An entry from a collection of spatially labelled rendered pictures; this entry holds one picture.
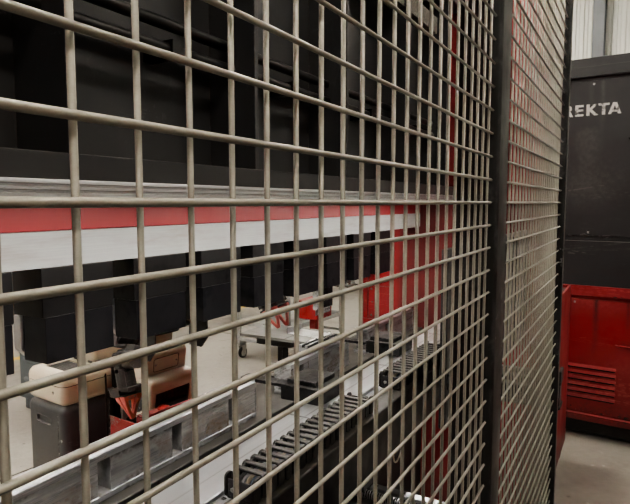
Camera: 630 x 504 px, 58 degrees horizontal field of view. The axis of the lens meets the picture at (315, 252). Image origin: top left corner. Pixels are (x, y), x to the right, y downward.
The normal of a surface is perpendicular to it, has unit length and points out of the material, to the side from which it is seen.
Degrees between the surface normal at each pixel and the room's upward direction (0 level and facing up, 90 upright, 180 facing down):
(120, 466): 90
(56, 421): 90
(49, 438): 90
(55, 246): 90
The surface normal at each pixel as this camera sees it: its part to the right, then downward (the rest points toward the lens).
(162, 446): 0.87, 0.04
